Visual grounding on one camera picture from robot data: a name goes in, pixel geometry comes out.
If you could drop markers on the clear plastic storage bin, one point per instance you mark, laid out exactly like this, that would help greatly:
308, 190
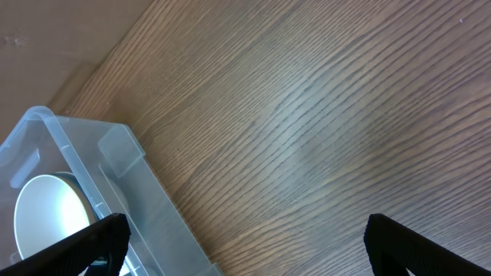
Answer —
108, 163

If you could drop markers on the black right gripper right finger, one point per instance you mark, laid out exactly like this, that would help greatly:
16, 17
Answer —
394, 249

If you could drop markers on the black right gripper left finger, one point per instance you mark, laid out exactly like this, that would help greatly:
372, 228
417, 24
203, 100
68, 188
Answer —
99, 249

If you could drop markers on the cream bowl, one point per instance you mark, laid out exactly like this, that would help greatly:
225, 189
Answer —
47, 210

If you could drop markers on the dark blue bowl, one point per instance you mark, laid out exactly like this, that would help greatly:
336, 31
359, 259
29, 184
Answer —
70, 177

